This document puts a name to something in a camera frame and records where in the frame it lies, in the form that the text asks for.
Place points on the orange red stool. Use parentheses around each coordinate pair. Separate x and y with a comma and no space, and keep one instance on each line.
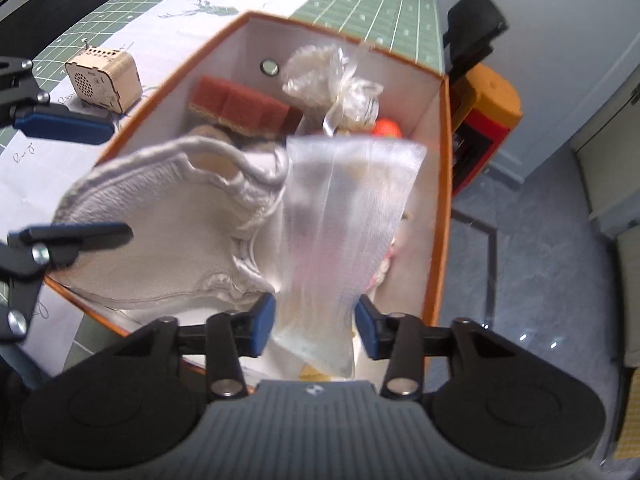
(485,108)

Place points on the black chair near left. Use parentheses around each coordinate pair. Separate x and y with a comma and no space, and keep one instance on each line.
(33,26)

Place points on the red orange knitted toy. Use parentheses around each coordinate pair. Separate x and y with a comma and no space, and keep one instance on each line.
(387,128)

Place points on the yellow snack packet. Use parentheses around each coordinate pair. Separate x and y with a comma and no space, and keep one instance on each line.
(310,373)

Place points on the black chair right side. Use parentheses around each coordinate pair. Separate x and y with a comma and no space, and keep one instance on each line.
(472,27)

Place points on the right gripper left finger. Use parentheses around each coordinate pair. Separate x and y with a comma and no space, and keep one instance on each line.
(224,339)

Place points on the beige cloth drawstring pouch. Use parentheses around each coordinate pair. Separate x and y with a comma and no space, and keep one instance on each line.
(195,205)

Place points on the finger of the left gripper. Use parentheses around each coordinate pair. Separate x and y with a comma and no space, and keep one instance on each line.
(28,108)
(29,255)

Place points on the orange cardboard box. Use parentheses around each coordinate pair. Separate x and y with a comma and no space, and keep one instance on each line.
(252,50)

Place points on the white sheer mesh bag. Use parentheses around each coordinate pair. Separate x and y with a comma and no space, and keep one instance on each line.
(343,202)

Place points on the black chair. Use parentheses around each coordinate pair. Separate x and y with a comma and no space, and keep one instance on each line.
(472,27)
(33,26)

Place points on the wooden radio box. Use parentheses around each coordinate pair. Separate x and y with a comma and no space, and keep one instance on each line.
(106,78)

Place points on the white deer table runner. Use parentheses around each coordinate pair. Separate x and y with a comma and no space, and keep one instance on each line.
(160,35)

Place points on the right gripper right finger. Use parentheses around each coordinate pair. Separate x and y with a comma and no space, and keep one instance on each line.
(404,342)

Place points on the green grid tablecloth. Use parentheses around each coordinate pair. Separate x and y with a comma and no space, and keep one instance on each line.
(407,28)

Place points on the white organza gift bundle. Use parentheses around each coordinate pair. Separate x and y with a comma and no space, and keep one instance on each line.
(323,83)

